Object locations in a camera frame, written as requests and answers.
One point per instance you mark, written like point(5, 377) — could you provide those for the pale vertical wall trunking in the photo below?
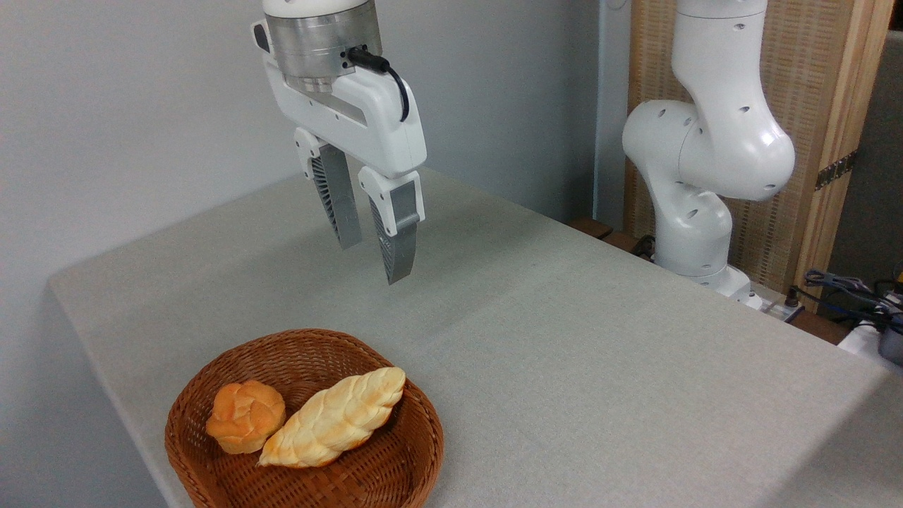
point(610, 106)

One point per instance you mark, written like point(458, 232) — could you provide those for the white device with grey part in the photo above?
point(864, 342)

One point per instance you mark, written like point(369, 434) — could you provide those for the white box with plug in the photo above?
point(776, 307)

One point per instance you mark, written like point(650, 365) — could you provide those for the metal screen hinge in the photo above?
point(836, 170)

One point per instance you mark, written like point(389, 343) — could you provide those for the long braided bread loaf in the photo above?
point(331, 420)

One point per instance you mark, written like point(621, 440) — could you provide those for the brown wicker basket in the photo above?
point(310, 353)

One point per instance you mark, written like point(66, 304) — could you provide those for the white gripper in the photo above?
point(374, 120)

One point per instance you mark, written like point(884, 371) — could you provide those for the grey tablecloth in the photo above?
point(564, 353)

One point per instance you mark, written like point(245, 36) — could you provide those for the round orange bread roll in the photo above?
point(243, 416)

